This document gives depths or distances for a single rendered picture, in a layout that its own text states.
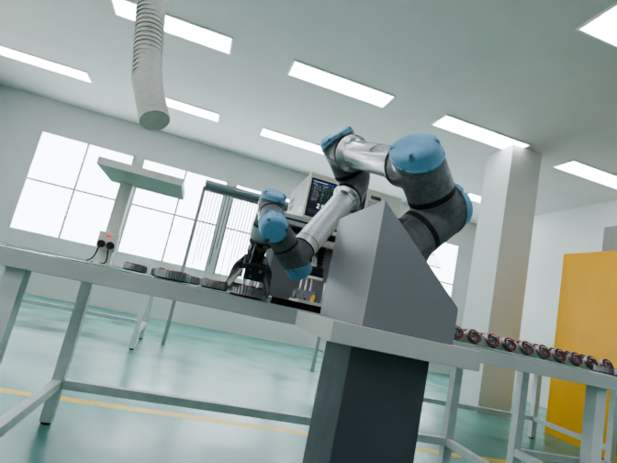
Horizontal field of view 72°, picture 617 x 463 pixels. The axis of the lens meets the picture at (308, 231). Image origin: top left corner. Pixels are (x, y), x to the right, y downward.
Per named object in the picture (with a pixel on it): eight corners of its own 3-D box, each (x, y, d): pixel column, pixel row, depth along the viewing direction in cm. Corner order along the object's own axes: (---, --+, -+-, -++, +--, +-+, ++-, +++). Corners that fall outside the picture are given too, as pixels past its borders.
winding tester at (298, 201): (394, 242, 187) (402, 198, 190) (301, 217, 177) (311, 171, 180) (360, 249, 224) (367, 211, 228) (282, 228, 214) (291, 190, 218)
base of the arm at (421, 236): (425, 274, 92) (456, 248, 95) (382, 220, 94) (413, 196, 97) (399, 284, 107) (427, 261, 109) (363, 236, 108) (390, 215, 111)
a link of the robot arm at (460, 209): (446, 255, 100) (484, 224, 104) (429, 209, 95) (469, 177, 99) (412, 244, 111) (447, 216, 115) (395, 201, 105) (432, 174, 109)
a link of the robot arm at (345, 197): (357, 192, 152) (280, 282, 123) (345, 165, 148) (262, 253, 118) (385, 188, 144) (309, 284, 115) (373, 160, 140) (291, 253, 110)
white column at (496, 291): (510, 418, 490) (542, 153, 547) (476, 412, 480) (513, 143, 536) (481, 406, 538) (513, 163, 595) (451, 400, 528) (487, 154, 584)
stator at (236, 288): (263, 300, 130) (266, 288, 130) (228, 293, 127) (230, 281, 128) (260, 299, 140) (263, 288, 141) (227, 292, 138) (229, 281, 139)
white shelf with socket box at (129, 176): (157, 276, 185) (184, 178, 193) (66, 257, 177) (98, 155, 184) (162, 277, 219) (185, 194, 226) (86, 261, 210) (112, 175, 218)
